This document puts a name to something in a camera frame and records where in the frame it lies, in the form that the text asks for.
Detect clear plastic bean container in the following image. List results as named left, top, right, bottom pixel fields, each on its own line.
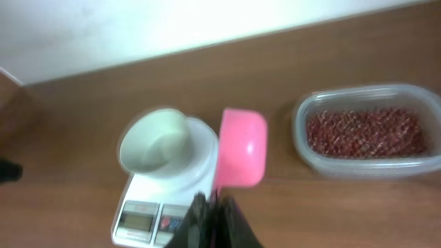
left=291, top=84, right=440, bottom=178

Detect white round bowl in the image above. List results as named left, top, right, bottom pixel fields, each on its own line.
left=117, top=107, right=189, bottom=173

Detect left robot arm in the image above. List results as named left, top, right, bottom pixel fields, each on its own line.
left=0, top=158, right=23, bottom=184

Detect red beans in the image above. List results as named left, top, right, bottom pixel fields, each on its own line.
left=306, top=107, right=429, bottom=159

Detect pink plastic measuring scoop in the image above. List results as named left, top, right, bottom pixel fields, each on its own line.
left=214, top=108, right=268, bottom=192

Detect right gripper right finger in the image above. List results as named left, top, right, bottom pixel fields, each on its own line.
left=216, top=197, right=263, bottom=248

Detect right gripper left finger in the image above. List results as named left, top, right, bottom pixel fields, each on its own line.
left=165, top=193, right=214, bottom=248

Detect white digital kitchen scale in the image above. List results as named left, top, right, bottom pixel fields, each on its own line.
left=111, top=117, right=218, bottom=247

